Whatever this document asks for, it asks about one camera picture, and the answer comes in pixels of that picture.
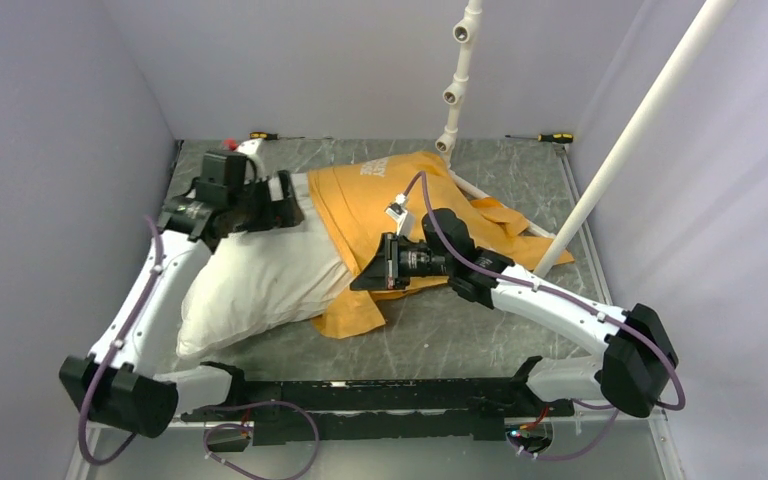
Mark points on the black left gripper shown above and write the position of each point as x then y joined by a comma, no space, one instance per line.
276,213

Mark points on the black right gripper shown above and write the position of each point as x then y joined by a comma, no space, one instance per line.
384,270

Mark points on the white pillow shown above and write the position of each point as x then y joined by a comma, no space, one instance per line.
256,281

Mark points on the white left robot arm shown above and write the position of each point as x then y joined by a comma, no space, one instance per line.
118,383

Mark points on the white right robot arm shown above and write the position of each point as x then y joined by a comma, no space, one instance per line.
630,358

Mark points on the yellow black screwdriver left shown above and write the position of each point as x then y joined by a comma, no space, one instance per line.
269,136

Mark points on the yellow black screwdriver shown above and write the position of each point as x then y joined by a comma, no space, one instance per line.
555,138
269,136

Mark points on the yellow black screwdriver right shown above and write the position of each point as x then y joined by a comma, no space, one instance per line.
555,138

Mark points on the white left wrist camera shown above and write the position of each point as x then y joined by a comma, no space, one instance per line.
256,169

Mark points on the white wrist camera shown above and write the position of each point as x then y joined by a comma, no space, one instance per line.
256,169
397,210

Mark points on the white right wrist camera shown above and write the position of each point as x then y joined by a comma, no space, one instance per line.
397,210

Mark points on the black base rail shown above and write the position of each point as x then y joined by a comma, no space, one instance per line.
479,408

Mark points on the aluminium table edge rail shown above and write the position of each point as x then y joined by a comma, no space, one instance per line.
585,275

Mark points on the white pvc pipe frame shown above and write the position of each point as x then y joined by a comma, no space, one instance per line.
699,33

